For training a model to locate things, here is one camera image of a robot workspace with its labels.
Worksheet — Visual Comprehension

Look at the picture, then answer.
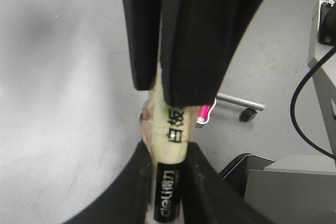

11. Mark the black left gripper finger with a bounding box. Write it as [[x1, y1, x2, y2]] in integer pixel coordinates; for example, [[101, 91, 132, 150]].
[[122, 0, 263, 107]]

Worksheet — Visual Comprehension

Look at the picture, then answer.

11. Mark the black white whiteboard marker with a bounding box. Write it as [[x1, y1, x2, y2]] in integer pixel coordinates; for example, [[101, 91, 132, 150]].
[[140, 76, 199, 223]]

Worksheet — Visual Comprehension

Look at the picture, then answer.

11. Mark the pink cylindrical object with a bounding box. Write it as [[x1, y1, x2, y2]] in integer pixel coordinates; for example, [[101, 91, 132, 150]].
[[195, 99, 217, 129]]

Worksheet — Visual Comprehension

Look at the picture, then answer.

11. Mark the grey caster leg with wheel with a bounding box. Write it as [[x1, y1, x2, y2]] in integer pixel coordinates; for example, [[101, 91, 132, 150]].
[[216, 93, 265, 123]]

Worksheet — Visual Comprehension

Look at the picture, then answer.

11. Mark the grey metal box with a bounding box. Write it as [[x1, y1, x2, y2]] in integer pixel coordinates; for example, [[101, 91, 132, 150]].
[[244, 155, 335, 223]]

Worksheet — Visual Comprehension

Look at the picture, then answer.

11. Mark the grey metal bracket with connector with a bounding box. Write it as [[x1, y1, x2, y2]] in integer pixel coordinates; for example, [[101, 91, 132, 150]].
[[307, 0, 336, 156]]

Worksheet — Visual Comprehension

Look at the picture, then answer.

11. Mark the black cable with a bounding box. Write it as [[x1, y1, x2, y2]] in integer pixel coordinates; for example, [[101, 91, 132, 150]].
[[290, 47, 336, 159]]

